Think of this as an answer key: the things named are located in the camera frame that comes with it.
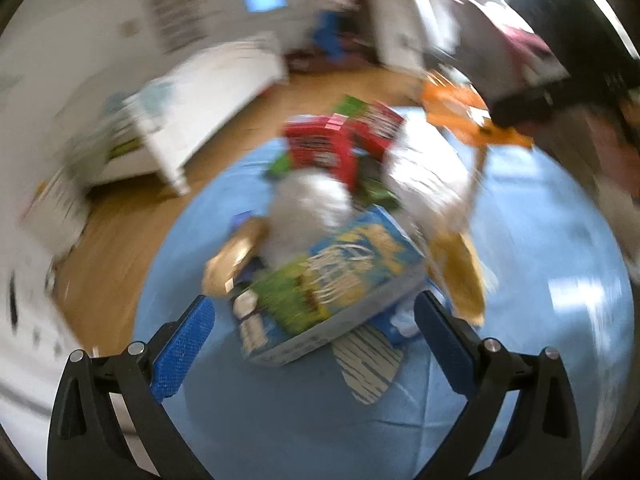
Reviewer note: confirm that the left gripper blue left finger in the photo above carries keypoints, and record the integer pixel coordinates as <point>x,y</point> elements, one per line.
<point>175,346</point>

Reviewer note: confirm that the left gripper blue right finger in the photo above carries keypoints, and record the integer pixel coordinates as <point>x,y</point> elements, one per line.
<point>452,349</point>

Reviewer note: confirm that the gold foil wrapper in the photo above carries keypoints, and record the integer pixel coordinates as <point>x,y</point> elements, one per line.
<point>221,271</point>

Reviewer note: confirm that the white plastic bag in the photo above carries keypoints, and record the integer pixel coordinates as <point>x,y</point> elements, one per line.
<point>307,206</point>

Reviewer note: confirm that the red milk carton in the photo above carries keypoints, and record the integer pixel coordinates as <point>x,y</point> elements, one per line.
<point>375,129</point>
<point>325,142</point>

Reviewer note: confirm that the white striped paper piece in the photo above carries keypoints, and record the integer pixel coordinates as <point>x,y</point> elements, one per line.
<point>368,363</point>

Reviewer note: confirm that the blue yellow snack box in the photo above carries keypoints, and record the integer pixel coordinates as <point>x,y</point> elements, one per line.
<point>341,282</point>

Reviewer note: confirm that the white wooden bed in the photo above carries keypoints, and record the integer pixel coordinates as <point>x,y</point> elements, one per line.
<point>141,117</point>

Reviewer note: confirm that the orange snack bag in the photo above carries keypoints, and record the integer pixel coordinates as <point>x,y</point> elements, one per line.
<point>461,110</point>

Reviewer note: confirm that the white desk cabinet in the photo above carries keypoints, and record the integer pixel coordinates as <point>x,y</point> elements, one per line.
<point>403,31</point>

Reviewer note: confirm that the brown clothes pile shelf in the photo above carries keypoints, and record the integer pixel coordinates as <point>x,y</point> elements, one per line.
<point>333,46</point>

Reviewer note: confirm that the wall poster chart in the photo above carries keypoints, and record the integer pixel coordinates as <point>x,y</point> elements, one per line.
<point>176,23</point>

